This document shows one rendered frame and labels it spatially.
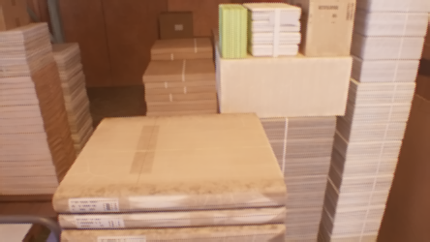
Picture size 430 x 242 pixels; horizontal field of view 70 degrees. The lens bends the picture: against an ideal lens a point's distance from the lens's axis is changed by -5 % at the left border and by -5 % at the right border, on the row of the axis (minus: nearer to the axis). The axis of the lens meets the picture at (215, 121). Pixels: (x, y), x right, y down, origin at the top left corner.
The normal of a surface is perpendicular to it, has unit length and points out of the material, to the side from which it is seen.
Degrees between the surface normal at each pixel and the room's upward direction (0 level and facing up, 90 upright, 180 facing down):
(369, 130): 90
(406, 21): 90
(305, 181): 90
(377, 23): 90
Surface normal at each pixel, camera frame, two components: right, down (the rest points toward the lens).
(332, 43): 0.06, 0.41
